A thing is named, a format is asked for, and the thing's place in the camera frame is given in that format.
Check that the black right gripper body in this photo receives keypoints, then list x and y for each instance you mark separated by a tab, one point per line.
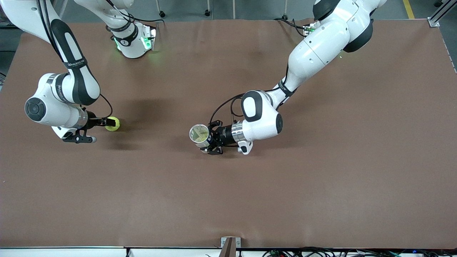
92	122

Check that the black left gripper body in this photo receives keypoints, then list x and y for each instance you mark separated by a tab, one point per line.
225	134

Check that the clear tennis ball can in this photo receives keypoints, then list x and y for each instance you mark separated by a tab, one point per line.
203	144

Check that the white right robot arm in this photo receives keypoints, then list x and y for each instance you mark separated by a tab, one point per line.
57	114

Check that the brown table cover sheet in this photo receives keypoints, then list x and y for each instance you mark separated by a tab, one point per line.
228	196

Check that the metal leg with castor wheel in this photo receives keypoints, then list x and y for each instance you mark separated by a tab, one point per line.
284	16
207	13
162	14

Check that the white thin pole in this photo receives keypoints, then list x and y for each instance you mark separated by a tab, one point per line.
234	9

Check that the black castor wheel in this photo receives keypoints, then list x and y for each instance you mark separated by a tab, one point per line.
438	3

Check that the metal bracket with wooden post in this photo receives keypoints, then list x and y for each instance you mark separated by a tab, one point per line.
230	246

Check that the white table edge rail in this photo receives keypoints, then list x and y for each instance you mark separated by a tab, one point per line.
71	252

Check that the aluminium frame profile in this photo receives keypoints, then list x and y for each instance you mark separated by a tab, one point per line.
437	18

